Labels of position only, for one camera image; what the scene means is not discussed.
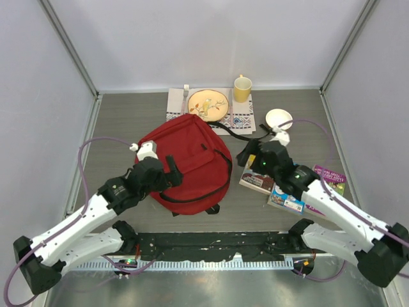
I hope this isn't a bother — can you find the yellow landscape paperback book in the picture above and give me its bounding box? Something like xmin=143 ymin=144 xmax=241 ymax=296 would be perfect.
xmin=239 ymin=155 xmax=274 ymax=195

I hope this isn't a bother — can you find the red backpack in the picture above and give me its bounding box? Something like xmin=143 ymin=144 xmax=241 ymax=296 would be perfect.
xmin=138 ymin=114 xmax=233 ymax=215

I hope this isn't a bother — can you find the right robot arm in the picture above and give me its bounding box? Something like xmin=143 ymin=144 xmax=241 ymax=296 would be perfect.
xmin=236 ymin=139 xmax=408 ymax=288

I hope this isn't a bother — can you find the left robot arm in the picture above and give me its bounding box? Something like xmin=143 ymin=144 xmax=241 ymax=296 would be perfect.
xmin=13 ymin=155 xmax=183 ymax=295

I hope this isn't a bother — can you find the patterned white placemat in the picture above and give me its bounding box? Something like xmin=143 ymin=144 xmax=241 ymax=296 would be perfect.
xmin=166 ymin=88 xmax=256 ymax=135

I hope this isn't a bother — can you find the white orange bowl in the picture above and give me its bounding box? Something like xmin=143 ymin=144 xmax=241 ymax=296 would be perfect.
xmin=265 ymin=109 xmax=293 ymax=130

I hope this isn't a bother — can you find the blue comic cover book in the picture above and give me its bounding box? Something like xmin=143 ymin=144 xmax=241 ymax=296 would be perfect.
xmin=267 ymin=184 xmax=305 ymax=215

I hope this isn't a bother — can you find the bird pattern wooden plate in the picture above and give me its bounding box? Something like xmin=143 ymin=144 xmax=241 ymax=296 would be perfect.
xmin=187 ymin=90 xmax=229 ymax=122

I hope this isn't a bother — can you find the yellow mug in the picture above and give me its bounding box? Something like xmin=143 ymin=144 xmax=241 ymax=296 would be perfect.
xmin=233 ymin=75 xmax=252 ymax=103

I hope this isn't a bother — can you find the purple treehouse book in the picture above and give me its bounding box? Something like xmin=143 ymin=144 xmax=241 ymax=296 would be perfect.
xmin=304 ymin=164 xmax=346 ymax=219

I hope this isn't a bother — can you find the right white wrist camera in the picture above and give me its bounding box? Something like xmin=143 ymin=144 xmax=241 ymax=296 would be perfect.
xmin=271 ymin=126 xmax=290 ymax=146

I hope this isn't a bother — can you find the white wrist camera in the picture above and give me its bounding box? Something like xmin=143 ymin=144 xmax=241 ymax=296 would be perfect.
xmin=129 ymin=141 xmax=158 ymax=161
xmin=271 ymin=126 xmax=290 ymax=146

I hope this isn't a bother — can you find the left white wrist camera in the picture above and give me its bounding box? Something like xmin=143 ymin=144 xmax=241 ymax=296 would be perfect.
xmin=129 ymin=141 xmax=158 ymax=161

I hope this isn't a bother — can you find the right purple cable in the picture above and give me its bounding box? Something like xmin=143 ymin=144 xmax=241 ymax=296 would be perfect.
xmin=277 ymin=119 xmax=409 ymax=282

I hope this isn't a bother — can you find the purple cable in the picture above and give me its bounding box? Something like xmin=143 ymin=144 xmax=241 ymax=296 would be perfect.
xmin=277 ymin=119 xmax=409 ymax=282
xmin=3 ymin=136 xmax=157 ymax=306

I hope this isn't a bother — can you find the pink handled knife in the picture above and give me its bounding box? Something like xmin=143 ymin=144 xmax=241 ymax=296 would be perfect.
xmin=228 ymin=88 xmax=234 ymax=129

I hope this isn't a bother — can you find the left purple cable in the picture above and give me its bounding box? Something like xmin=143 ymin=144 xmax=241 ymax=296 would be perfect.
xmin=3 ymin=136 xmax=157 ymax=306

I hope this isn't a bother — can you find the pink handled fork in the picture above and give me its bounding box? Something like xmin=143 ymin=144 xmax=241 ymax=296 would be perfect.
xmin=181 ymin=84 xmax=190 ymax=115

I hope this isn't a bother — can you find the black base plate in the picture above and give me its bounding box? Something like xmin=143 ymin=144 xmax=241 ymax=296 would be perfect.
xmin=123 ymin=232 xmax=314 ymax=262

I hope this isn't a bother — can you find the white slotted cable duct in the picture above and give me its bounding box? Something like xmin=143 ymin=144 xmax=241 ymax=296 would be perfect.
xmin=73 ymin=257 xmax=294 ymax=272

